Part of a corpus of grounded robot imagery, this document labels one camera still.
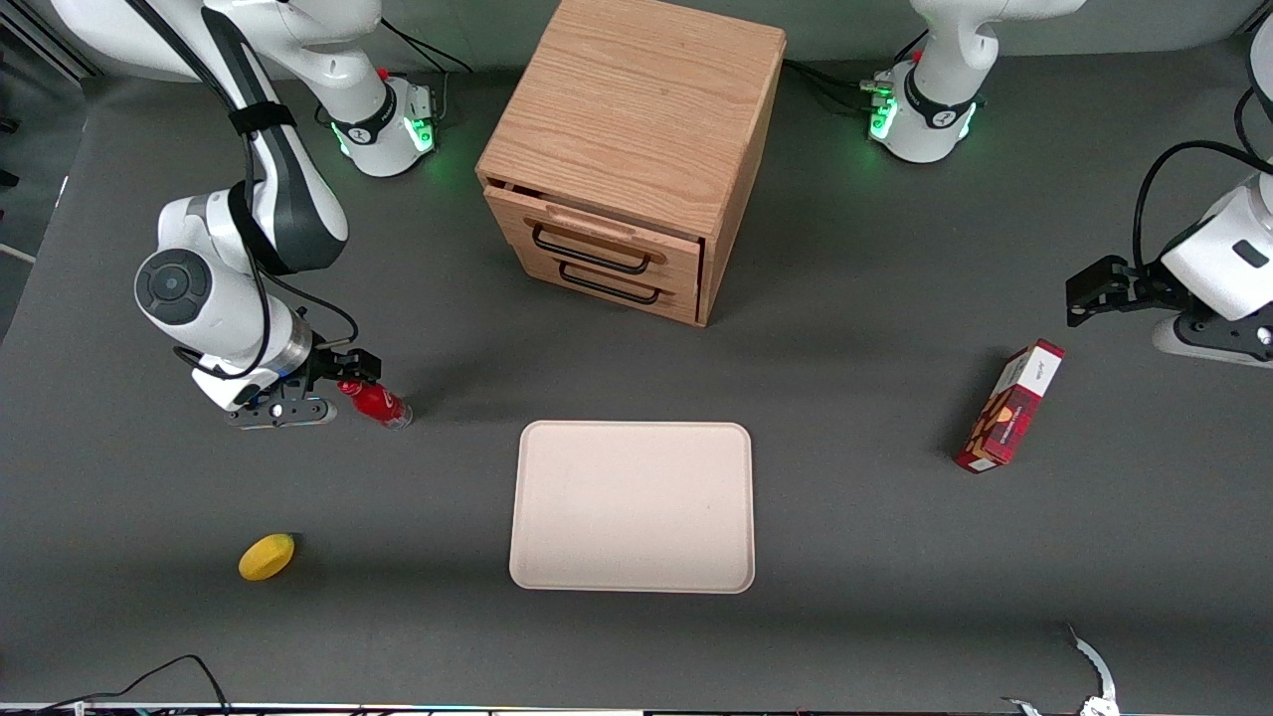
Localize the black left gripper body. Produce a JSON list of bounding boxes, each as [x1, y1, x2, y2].
[[1112, 261, 1189, 317]]

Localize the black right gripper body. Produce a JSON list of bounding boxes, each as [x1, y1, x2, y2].
[[293, 338, 347, 397]]

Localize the red coke bottle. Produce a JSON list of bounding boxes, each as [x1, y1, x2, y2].
[[336, 378, 414, 431]]

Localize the cream rectangular tray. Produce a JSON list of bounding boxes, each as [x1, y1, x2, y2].
[[508, 421, 756, 595]]

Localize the red snack box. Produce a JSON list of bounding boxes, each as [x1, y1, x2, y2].
[[955, 338, 1066, 475]]

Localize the yellow toy lemon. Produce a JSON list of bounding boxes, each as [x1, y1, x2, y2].
[[239, 533, 297, 583]]

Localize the wooden drawer front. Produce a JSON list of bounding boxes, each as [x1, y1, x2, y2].
[[502, 227, 704, 327], [483, 182, 705, 284]]

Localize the white curved plastic strip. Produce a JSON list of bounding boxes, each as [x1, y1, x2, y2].
[[1002, 624, 1120, 716]]

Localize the wooden drawer cabinet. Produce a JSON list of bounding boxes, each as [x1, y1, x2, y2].
[[475, 0, 789, 328]]

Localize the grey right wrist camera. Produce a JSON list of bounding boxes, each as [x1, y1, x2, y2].
[[224, 396, 339, 431]]

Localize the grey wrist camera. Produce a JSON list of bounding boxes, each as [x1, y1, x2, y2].
[[224, 396, 339, 431], [1152, 311, 1273, 371]]

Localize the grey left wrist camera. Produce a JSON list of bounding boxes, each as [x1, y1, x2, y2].
[[1152, 311, 1273, 371]]

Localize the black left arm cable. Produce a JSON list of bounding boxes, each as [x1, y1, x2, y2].
[[1134, 88, 1273, 271]]

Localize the black drawer handle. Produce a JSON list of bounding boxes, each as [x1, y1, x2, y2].
[[558, 261, 663, 306], [531, 223, 654, 277]]

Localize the black right base cables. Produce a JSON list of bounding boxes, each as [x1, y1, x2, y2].
[[378, 18, 474, 76]]

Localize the black base cables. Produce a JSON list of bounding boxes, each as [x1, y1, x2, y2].
[[378, 18, 474, 76], [784, 58, 881, 115]]

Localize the black left base cables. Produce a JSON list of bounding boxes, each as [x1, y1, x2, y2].
[[784, 58, 881, 115]]

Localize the grey metal rail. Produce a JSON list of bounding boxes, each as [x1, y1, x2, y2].
[[0, 15, 100, 81]]

